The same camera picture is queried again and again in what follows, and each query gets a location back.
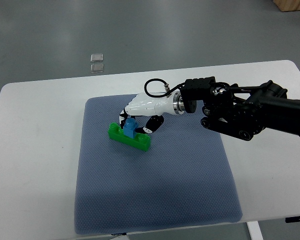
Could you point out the blue grey foam mat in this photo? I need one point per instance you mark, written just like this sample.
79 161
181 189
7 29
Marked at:
184 179

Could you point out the upper metal floor plate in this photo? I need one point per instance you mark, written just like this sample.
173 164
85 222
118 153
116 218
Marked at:
96 57

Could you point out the long green block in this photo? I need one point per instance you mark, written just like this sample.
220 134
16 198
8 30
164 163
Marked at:
140 141

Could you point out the wooden box corner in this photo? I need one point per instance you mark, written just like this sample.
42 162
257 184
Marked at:
287 5

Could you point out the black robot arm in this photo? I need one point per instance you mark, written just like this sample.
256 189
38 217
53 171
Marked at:
242 112

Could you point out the small blue block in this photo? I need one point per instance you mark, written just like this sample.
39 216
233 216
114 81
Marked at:
129 128

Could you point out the black table control panel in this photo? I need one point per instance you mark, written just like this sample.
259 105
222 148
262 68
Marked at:
294 219

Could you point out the white table leg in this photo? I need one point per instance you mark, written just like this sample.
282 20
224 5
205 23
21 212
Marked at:
254 230

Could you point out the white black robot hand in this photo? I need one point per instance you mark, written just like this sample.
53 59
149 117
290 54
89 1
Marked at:
142 105

